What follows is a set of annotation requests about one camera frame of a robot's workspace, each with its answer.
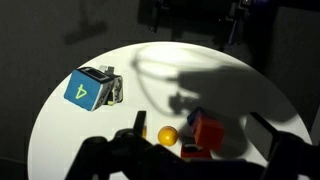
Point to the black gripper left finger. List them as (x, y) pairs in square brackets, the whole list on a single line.
[(99, 158)]

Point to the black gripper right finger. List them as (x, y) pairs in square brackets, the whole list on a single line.
[(287, 154)]

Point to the orange lego block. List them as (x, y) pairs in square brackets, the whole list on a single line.
[(208, 132)]

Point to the orange red base block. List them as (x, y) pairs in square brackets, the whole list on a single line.
[(194, 151)]

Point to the dark blue bottom block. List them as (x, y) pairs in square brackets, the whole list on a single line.
[(191, 117)]

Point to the blue cube with number four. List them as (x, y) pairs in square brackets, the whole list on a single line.
[(90, 88)]

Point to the yellow ball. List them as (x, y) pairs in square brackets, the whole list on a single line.
[(168, 136)]

